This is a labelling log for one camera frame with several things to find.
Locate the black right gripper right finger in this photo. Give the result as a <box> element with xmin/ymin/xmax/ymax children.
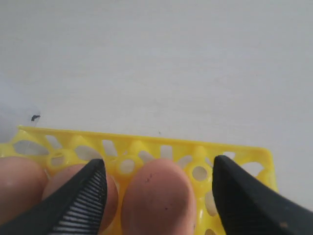
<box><xmin>212</xmin><ymin>155</ymin><xmax>313</xmax><ymax>235</ymax></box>

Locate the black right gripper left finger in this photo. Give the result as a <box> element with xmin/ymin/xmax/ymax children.
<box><xmin>0</xmin><ymin>159</ymin><xmax>107</xmax><ymax>235</ymax></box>

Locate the yellow plastic egg tray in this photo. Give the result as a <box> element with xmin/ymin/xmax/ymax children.
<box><xmin>0</xmin><ymin>126</ymin><xmax>277</xmax><ymax>235</ymax></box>

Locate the clear plastic container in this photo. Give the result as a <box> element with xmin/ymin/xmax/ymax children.
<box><xmin>0</xmin><ymin>102</ymin><xmax>41</xmax><ymax>143</ymax></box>

